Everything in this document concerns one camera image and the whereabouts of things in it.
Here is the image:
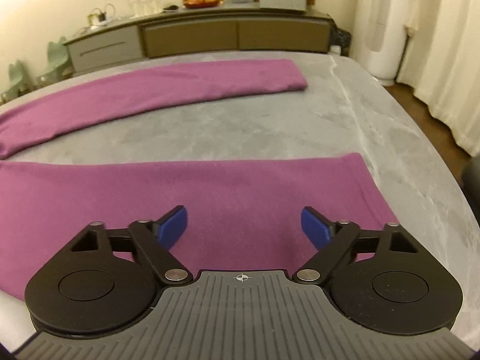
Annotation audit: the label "white device with tubes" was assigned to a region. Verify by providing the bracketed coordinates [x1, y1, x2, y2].
[86, 3, 119, 28]

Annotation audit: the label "purple pants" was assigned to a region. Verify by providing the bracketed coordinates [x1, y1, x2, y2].
[0, 59, 399, 303]

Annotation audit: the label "white tower appliance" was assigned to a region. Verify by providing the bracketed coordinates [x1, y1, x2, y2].
[354, 0, 408, 82]

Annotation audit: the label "red fruit bowl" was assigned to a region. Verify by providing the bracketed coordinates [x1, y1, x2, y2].
[182, 0, 224, 9]

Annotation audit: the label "long grey brown sideboard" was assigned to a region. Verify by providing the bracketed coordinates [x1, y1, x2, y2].
[63, 5, 337, 74]

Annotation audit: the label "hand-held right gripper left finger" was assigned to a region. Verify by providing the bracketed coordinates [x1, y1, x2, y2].
[69, 205, 193, 285]

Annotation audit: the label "white curtain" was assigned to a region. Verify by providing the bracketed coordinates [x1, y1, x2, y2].
[390, 0, 480, 159]

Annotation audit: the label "green plastic chair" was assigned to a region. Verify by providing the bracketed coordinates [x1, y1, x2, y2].
[46, 36, 74, 80]
[7, 59, 43, 95]

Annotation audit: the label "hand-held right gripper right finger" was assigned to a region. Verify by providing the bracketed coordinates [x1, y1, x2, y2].
[292, 206, 419, 285]

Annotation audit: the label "group of clear glass cups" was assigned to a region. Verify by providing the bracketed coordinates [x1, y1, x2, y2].
[128, 0, 166, 18]

